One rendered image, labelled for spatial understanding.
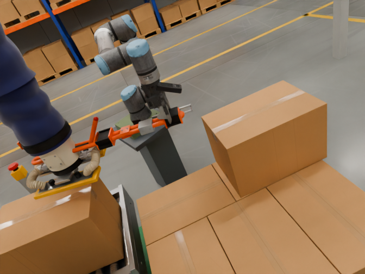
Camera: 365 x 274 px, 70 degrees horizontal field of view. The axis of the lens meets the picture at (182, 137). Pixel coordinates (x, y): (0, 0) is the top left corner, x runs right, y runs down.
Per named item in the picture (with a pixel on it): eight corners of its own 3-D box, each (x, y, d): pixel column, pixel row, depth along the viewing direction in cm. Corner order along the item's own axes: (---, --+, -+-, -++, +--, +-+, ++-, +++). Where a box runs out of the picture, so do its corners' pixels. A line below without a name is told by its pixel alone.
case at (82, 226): (26, 300, 149) (-27, 266, 126) (41, 241, 182) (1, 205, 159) (124, 258, 150) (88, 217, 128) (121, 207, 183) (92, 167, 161)
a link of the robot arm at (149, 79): (157, 63, 114) (156, 72, 106) (161, 74, 117) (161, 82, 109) (138, 70, 115) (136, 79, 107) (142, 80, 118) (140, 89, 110)
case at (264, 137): (240, 198, 158) (226, 149, 135) (215, 161, 191) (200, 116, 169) (327, 157, 162) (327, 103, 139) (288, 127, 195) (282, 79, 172)
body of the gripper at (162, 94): (151, 103, 124) (141, 80, 117) (168, 97, 123) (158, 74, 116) (150, 111, 118) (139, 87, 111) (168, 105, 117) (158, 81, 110)
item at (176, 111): (166, 128, 123) (162, 120, 120) (165, 120, 129) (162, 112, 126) (183, 123, 122) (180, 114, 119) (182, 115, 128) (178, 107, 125)
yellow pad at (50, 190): (35, 200, 129) (28, 193, 126) (42, 185, 137) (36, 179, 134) (98, 181, 125) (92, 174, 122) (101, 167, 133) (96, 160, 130)
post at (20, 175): (86, 251, 233) (10, 174, 177) (86, 245, 238) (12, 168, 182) (93, 248, 233) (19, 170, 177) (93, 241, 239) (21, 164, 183)
